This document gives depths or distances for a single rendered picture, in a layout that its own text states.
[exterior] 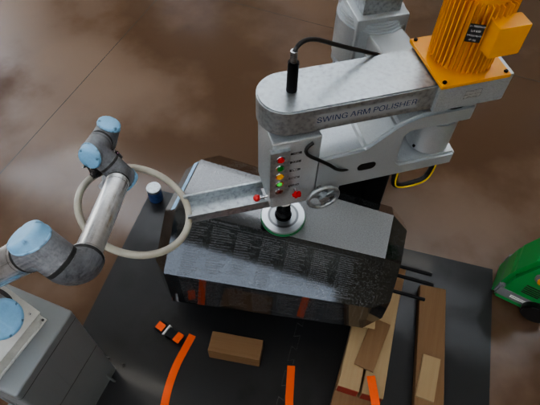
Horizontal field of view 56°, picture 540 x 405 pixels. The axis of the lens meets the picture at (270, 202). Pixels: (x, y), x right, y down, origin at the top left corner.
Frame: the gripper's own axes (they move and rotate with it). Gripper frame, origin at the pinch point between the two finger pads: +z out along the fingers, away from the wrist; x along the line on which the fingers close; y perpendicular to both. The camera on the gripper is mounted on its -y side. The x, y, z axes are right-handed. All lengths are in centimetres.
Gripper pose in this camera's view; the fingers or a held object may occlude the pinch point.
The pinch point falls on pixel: (100, 180)
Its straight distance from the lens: 236.7
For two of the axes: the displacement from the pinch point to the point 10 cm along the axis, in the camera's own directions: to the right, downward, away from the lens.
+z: -3.9, 6.1, 6.9
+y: -6.3, 3.7, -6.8
